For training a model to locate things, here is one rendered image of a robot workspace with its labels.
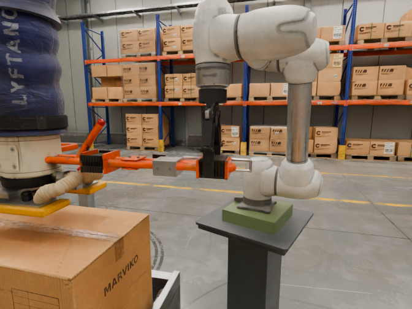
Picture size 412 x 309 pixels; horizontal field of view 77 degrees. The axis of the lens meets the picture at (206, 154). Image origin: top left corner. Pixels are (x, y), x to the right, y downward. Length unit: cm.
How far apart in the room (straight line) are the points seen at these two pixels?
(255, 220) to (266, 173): 24
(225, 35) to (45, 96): 55
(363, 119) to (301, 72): 836
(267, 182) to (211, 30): 88
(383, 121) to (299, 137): 845
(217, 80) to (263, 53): 12
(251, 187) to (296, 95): 51
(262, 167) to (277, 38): 84
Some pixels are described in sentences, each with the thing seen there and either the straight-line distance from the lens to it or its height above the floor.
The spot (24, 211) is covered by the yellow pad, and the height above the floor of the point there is 107.
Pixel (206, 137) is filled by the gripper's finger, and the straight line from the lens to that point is 63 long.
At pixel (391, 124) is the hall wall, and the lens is 973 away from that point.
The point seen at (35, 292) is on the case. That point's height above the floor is 89.
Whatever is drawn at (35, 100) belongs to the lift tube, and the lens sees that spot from 89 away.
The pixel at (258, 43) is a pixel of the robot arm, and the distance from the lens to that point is 63.
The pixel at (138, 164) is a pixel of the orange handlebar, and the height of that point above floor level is 119.
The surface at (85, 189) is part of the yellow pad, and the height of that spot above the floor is 108.
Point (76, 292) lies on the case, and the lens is 77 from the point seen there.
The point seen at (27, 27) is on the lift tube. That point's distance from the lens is 91.
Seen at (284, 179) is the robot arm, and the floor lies 100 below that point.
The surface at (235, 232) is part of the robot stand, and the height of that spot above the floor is 75.
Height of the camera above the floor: 134
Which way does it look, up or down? 10 degrees down
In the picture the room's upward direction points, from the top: straight up
